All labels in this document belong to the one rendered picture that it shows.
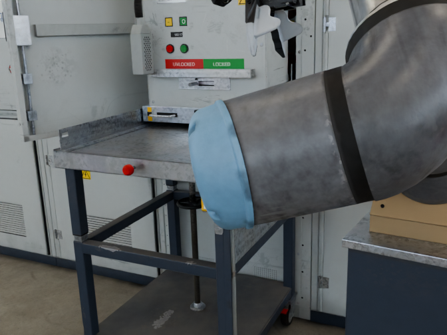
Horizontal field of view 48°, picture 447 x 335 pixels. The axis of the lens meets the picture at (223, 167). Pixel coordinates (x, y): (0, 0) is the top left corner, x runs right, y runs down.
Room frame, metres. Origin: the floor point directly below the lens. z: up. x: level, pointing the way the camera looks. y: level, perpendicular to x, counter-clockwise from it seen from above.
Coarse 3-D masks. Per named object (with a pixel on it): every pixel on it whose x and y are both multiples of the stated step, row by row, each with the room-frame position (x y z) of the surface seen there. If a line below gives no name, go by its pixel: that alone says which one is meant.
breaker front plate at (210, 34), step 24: (144, 0) 1.95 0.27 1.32; (192, 0) 1.86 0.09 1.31; (192, 24) 1.87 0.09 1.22; (216, 24) 1.82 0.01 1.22; (240, 24) 1.78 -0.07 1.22; (192, 48) 1.87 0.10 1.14; (216, 48) 1.83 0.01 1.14; (240, 48) 1.79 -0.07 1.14; (264, 48) 1.75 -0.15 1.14; (264, 72) 1.75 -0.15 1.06; (168, 96) 1.92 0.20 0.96; (192, 96) 1.87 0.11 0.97; (216, 96) 1.83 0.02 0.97
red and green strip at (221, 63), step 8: (168, 64) 1.91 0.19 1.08; (176, 64) 1.90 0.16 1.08; (184, 64) 1.88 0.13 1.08; (192, 64) 1.87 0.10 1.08; (200, 64) 1.85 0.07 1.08; (208, 64) 1.84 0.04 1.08; (216, 64) 1.83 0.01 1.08; (224, 64) 1.81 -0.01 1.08; (232, 64) 1.80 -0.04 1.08; (240, 64) 1.79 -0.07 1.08
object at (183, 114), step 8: (144, 112) 1.95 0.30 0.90; (160, 112) 1.92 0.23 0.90; (168, 112) 1.90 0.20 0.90; (176, 112) 1.89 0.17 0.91; (184, 112) 1.87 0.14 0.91; (192, 112) 1.86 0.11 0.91; (144, 120) 1.95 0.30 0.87; (160, 120) 1.92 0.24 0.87; (168, 120) 1.90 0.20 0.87; (176, 120) 1.89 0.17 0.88; (184, 120) 1.87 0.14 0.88
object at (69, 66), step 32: (32, 0) 1.84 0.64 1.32; (64, 0) 1.92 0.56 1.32; (96, 0) 2.02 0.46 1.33; (128, 0) 2.13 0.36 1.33; (32, 32) 1.83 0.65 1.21; (64, 32) 1.89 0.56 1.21; (96, 32) 1.99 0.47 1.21; (128, 32) 2.10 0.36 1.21; (32, 64) 1.82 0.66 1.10; (64, 64) 1.90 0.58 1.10; (96, 64) 2.00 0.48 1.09; (128, 64) 2.11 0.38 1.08; (32, 96) 1.81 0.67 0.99; (64, 96) 1.89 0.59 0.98; (96, 96) 1.99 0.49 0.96; (128, 96) 2.10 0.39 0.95; (32, 128) 1.78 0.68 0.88
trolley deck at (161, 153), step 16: (144, 128) 1.90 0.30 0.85; (160, 128) 1.89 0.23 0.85; (176, 128) 1.88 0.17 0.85; (96, 144) 1.63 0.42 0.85; (112, 144) 1.63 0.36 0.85; (128, 144) 1.62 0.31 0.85; (144, 144) 1.61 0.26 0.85; (160, 144) 1.60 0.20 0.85; (176, 144) 1.60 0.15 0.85; (64, 160) 1.54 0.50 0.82; (80, 160) 1.51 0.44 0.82; (96, 160) 1.49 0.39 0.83; (112, 160) 1.46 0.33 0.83; (128, 160) 1.44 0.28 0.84; (144, 160) 1.41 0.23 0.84; (160, 160) 1.39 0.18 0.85; (176, 160) 1.38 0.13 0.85; (144, 176) 1.41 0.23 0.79; (160, 176) 1.39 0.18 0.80; (176, 176) 1.37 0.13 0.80; (192, 176) 1.34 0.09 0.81
